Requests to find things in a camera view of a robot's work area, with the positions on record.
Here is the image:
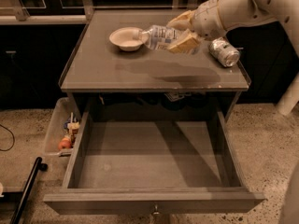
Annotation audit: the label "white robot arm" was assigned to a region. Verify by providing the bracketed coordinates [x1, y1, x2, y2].
[167, 0, 299, 224]

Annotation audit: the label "crushed silver can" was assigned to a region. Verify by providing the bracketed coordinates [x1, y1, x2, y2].
[208, 37, 240, 67]

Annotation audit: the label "orange toy fruit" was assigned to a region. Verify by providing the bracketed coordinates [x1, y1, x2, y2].
[58, 137, 72, 150]

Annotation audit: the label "black metal pole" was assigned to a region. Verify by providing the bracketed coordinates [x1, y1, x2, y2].
[9, 157, 48, 224]

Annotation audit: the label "white paper bowl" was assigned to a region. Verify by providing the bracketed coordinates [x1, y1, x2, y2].
[109, 27, 143, 51]

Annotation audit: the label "grey cabinet counter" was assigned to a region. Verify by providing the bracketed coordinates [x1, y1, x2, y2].
[58, 9, 251, 123]

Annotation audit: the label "clear plastic bin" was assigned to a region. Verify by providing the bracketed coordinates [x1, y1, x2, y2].
[44, 97, 75, 157]

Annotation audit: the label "small toy items in bin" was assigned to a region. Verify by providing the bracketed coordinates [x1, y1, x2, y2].
[64, 113, 80, 143]

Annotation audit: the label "black floor cable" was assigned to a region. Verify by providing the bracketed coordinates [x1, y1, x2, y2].
[0, 124, 16, 152]

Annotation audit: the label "metal window frame rail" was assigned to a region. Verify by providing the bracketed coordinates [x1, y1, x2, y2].
[0, 0, 219, 26]

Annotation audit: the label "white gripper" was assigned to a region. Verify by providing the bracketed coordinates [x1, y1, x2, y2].
[166, 0, 227, 53]

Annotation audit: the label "blue label plastic bottle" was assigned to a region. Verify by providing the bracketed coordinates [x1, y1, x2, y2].
[138, 25, 199, 54]

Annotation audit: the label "grey open drawer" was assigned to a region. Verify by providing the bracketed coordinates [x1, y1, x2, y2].
[44, 99, 264, 215]

